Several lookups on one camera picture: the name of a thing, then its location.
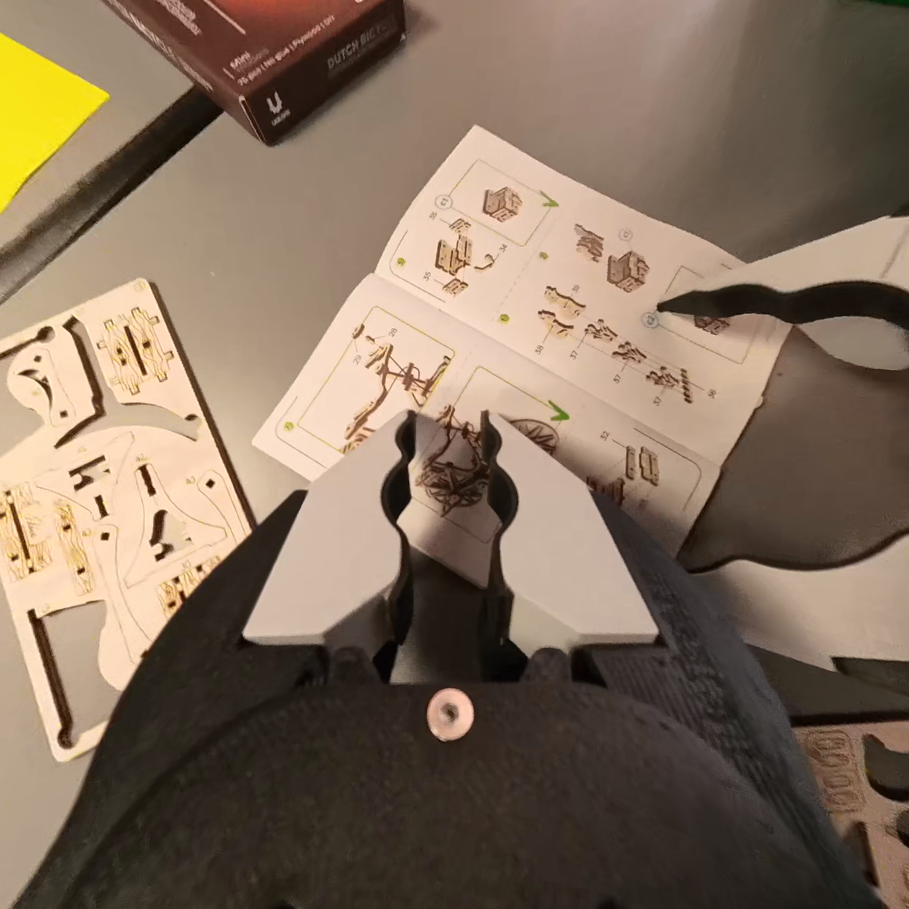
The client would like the instruction booklet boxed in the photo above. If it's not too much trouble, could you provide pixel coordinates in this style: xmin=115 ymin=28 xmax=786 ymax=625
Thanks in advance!
xmin=252 ymin=124 xmax=766 ymax=562

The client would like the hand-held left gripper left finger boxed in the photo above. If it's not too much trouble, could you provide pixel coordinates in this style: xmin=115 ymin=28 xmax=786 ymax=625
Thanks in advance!
xmin=243 ymin=410 xmax=420 ymax=684

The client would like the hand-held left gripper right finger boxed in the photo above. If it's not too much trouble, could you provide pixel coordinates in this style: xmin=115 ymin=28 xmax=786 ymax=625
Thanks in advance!
xmin=480 ymin=410 xmax=658 ymax=679

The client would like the dark red product box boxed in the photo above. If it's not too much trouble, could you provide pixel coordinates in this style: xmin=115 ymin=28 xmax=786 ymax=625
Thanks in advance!
xmin=99 ymin=0 xmax=407 ymax=148

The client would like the yellow paper sheet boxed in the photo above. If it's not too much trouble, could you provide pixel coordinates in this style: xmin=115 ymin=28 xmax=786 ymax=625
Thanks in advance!
xmin=0 ymin=32 xmax=111 ymax=214

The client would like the small wooden part sheet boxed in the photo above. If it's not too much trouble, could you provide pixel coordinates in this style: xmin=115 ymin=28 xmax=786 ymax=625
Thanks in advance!
xmin=0 ymin=277 xmax=258 ymax=764

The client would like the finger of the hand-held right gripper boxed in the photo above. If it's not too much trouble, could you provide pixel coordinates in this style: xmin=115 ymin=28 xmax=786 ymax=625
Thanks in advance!
xmin=678 ymin=497 xmax=909 ymax=672
xmin=657 ymin=215 xmax=909 ymax=372

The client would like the large wooden part sheet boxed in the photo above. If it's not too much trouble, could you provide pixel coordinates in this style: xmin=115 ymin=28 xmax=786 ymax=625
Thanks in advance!
xmin=792 ymin=724 xmax=909 ymax=909

